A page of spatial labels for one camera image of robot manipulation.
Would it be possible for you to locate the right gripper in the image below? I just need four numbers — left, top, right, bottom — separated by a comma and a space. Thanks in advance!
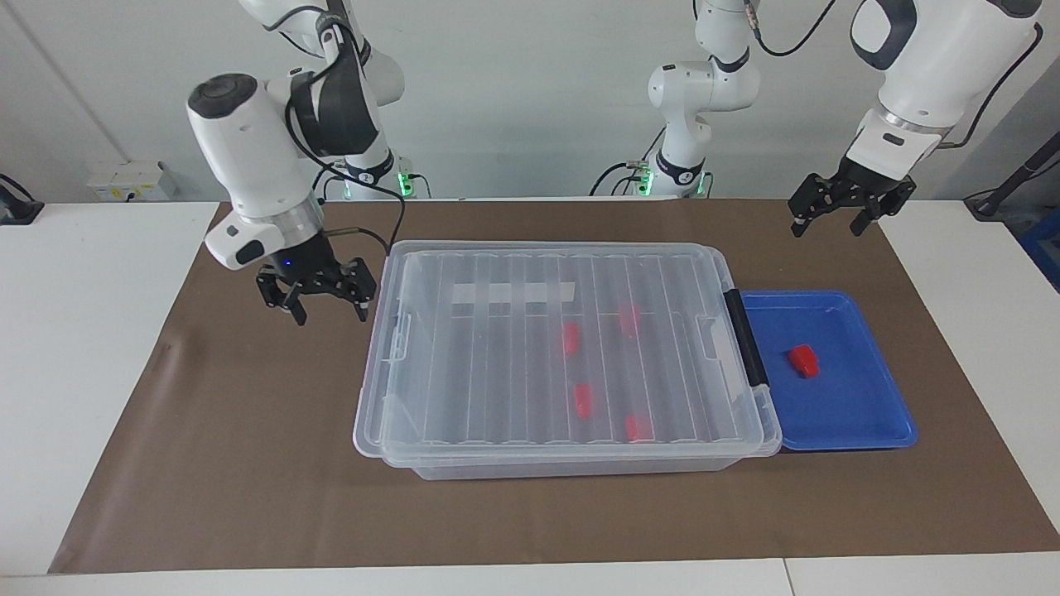
255, 231, 378, 327

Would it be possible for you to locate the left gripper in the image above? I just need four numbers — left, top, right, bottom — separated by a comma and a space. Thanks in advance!
788, 157, 918, 239

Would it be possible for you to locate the black box latch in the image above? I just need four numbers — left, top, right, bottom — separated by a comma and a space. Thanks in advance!
725, 289, 770, 389

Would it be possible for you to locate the clear plastic box lid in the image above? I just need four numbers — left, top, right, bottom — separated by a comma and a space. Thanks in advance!
354, 241, 783, 459

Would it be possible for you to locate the clear plastic storage box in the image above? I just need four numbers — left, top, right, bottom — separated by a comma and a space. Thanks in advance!
381, 443, 750, 481

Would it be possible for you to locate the blue plastic tray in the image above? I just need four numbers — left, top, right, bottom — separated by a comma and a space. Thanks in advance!
740, 290, 918, 452

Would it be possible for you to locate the black cable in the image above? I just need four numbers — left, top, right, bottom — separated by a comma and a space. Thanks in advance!
938, 23, 1046, 151
745, 0, 839, 59
590, 128, 667, 197
286, 70, 408, 256

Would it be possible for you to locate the white wall socket box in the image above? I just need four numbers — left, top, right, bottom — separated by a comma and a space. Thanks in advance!
87, 161, 179, 203

